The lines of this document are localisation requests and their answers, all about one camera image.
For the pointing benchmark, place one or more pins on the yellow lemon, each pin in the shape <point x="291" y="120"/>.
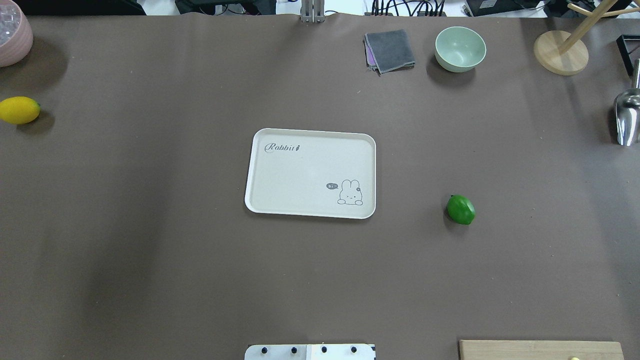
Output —
<point x="19" y="110"/>

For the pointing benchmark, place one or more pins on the cream rabbit tray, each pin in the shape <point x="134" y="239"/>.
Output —
<point x="312" y="173"/>

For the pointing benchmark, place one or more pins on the green lime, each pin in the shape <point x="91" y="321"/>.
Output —
<point x="460" y="209"/>

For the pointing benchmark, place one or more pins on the grey folded cloth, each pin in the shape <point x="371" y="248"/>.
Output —
<point x="388" y="51"/>

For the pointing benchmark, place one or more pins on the green bowl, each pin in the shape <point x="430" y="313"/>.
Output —
<point x="459" y="49"/>

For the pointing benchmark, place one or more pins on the wooden cutting board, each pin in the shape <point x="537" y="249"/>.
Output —
<point x="539" y="350"/>

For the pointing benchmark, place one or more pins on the wooden mug tree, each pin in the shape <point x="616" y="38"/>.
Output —
<point x="564" y="53"/>

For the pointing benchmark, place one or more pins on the metal scoop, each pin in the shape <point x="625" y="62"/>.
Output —
<point x="627" y="110"/>

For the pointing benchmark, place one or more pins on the pink ribbed bowl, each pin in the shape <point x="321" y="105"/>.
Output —
<point x="16" y="36"/>

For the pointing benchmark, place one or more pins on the aluminium frame post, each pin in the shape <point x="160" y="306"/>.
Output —
<point x="312" y="11"/>

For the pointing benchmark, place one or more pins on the white pole base plate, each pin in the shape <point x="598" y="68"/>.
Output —
<point x="310" y="351"/>

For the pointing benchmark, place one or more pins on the mirror tray black frame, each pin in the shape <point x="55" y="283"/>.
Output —
<point x="628" y="46"/>

